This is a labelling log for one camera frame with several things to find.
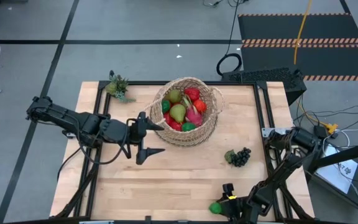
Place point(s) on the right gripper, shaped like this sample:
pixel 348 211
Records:
pixel 239 211

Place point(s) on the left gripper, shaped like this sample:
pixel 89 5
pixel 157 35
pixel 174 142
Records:
pixel 117 130

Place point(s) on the green lime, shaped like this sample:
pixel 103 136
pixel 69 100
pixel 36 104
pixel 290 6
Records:
pixel 166 106
pixel 214 208
pixel 188 127

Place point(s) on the green pear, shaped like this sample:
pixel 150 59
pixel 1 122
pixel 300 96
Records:
pixel 178 113
pixel 174 96

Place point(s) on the pink dragon fruit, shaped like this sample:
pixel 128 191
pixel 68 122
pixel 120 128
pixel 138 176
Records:
pixel 194 117

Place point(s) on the orange-red round fruit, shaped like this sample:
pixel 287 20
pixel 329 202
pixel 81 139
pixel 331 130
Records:
pixel 200 106

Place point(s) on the red bell pepper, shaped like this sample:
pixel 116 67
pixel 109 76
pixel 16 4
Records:
pixel 192 94

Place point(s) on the woven wicker basket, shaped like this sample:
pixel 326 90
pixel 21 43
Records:
pixel 182 83

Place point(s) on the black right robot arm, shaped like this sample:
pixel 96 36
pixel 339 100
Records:
pixel 278 177

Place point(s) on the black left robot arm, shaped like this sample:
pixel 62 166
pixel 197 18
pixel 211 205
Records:
pixel 61 115

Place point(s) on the dark grape bunch with leaf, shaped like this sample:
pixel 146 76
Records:
pixel 241 157

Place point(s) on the green succulent plant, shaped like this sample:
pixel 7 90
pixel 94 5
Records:
pixel 118 87

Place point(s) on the black edge clamp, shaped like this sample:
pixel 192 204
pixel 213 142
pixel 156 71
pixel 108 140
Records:
pixel 148 219

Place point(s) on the black power adapter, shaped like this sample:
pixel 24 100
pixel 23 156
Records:
pixel 321 131

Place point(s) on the white printed paper sheet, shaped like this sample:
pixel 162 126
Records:
pixel 337 174

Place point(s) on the black perforated computer case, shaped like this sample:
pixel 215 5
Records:
pixel 266 77

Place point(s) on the black metal bar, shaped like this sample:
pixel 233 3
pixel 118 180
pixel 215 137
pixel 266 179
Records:
pixel 346 154

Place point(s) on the black hazard-striped floor mat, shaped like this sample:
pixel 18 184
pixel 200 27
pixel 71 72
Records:
pixel 291 28

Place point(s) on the black metal table frame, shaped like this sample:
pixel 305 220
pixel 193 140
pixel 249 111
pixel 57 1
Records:
pixel 141 83

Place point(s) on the silver base bracket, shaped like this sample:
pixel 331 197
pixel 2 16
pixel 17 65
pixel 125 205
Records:
pixel 267 132

